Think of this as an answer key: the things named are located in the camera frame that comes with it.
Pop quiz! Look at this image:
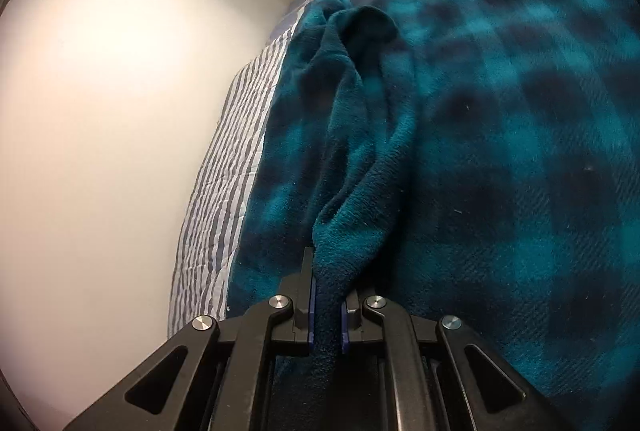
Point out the teal plaid fleece garment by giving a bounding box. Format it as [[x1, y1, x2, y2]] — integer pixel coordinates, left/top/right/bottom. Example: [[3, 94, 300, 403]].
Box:
[[227, 0, 640, 431]]

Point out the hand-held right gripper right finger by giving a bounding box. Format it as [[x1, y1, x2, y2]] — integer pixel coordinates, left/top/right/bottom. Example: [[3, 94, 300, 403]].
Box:
[[341, 287, 566, 431]]

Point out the blue striped patchwork quilt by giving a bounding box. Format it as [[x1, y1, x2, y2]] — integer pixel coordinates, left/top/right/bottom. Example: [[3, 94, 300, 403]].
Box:
[[167, 0, 591, 337]]

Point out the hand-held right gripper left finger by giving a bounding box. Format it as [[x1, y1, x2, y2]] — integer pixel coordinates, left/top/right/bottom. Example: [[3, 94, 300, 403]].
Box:
[[62, 247, 317, 431]]

